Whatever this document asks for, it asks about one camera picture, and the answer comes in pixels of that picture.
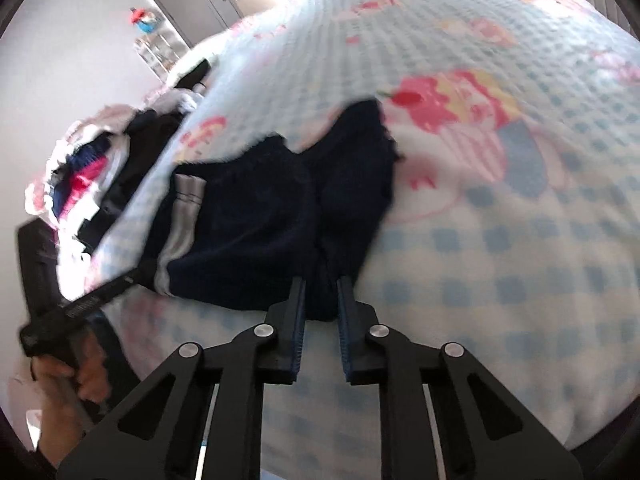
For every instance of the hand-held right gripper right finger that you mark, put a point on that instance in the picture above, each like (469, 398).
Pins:
(344, 325)

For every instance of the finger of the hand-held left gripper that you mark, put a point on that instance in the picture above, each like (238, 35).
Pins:
(102, 291)

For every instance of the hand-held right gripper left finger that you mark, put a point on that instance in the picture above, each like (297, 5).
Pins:
(299, 320)

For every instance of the navy shorts with grey stripes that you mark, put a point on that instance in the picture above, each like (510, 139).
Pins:
(260, 220)

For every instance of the pile of mixed clothes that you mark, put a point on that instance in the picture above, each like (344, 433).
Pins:
(100, 170)

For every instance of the person's left hand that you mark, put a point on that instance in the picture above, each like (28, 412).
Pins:
(92, 365)

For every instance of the printed checkered blanket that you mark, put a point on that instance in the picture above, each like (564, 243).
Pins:
(450, 200)

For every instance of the red and blue toy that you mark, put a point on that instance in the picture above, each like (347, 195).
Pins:
(144, 21)

